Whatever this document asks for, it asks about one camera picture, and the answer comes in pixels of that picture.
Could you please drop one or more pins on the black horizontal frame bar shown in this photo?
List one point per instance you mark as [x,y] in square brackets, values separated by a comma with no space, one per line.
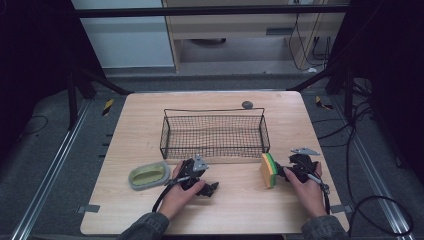
[206,11]

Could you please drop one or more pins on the aluminium floor rail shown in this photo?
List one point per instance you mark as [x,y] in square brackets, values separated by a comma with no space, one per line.
[375,173]
[50,170]

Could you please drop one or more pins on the yellow and green sponge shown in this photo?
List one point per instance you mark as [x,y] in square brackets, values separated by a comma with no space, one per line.
[268,170]

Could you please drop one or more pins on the black metal stand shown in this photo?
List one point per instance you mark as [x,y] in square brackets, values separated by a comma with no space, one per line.
[78,86]
[336,80]

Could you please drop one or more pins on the person's left hand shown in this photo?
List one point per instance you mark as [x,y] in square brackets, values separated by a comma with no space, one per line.
[178,196]

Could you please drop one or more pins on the green and grey soap dish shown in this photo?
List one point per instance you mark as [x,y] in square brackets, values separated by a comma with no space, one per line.
[148,175]

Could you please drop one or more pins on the grey tape piece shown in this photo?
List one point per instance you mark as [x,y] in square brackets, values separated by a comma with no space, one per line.
[341,208]
[88,208]

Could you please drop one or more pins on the white cabinet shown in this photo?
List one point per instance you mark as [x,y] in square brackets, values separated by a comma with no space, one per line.
[126,40]

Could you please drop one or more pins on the yellow and black tape marker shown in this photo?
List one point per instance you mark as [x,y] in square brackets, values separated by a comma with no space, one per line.
[107,107]
[322,103]

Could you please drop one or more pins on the small grey round disc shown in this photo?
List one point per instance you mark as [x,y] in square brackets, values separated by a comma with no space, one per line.
[247,105]

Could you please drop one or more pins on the light wooden desk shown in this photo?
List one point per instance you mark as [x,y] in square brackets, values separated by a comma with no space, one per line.
[233,28]

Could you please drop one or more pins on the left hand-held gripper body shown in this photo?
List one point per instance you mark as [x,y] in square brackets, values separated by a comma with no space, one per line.
[191,168]

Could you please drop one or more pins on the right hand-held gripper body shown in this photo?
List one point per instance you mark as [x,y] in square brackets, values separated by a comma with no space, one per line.
[302,165]

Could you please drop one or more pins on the person's right hand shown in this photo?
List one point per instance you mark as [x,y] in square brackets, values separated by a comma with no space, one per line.
[308,196]

